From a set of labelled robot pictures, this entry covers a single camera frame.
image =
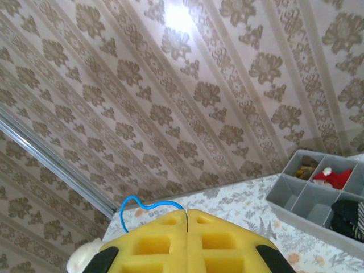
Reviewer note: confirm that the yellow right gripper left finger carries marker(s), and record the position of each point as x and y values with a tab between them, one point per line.
159	253

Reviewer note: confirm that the aluminium frame post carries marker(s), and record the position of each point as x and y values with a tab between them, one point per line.
57	166

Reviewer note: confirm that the white plush toy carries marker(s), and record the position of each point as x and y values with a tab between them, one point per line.
81	256

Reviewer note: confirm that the red white plush item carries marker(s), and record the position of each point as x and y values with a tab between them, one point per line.
335	177

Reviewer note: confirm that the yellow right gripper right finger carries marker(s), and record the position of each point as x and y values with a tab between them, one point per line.
216	250

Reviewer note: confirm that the gray divided organizer box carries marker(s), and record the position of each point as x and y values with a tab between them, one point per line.
312	210

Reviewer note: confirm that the brown item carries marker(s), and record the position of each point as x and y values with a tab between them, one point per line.
305	167

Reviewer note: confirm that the black white striped sock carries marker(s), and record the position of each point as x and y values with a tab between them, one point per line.
347	216

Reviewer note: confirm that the floral tablecloth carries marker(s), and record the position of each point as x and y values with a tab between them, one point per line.
241	204

